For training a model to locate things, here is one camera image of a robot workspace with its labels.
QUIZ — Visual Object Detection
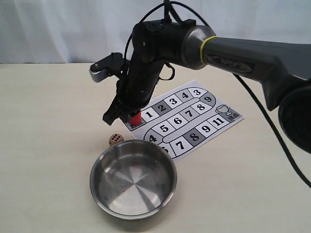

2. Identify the paper number game board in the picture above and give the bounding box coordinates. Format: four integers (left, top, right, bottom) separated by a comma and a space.
126, 81, 243, 162

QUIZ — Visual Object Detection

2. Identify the red cylinder game piece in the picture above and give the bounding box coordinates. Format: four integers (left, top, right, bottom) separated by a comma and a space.
129, 112, 141, 126

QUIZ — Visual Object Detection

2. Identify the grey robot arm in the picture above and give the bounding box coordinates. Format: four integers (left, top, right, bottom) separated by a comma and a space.
103, 20, 311, 152

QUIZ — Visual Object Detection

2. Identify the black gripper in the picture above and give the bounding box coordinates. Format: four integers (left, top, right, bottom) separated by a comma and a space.
102, 23, 166, 126

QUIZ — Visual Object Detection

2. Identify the wooden die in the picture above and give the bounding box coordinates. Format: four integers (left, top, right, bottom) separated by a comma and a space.
108, 133, 124, 146

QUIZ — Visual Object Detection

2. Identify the steel round bowl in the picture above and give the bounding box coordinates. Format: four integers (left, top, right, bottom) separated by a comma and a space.
89, 139, 177, 220

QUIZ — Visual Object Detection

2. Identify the white backdrop curtain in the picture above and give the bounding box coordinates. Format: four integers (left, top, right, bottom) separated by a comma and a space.
0, 0, 311, 64

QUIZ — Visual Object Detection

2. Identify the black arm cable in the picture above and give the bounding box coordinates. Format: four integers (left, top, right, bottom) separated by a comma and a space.
123, 0, 311, 189

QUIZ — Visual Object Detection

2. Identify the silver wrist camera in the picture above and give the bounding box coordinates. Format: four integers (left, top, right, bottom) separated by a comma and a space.
89, 52, 123, 83

